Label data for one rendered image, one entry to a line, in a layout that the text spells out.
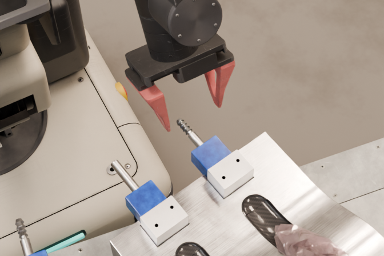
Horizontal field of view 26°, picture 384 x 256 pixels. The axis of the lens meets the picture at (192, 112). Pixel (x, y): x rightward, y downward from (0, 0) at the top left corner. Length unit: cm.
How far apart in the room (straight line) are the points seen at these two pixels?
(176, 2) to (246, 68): 143
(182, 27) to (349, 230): 37
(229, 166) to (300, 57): 120
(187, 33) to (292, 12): 153
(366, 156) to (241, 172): 21
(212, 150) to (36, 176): 73
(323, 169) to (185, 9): 45
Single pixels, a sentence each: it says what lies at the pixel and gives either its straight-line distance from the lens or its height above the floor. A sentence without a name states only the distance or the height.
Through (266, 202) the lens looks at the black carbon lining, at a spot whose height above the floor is 85.
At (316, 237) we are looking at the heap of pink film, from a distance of 104.
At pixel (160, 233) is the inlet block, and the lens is 104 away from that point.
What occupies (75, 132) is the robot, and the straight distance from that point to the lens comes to 181.
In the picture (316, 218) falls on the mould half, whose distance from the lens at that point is 108.
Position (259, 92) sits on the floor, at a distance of 218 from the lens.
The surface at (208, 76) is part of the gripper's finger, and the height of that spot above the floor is 102.
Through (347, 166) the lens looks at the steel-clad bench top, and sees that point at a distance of 119.
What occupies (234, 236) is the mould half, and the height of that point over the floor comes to 86.
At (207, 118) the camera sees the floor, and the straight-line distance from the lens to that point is 214.
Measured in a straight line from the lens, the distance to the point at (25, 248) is 104.
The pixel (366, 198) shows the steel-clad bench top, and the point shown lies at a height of 80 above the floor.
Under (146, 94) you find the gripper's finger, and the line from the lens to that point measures 93.
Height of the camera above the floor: 185
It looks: 59 degrees down
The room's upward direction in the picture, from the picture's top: straight up
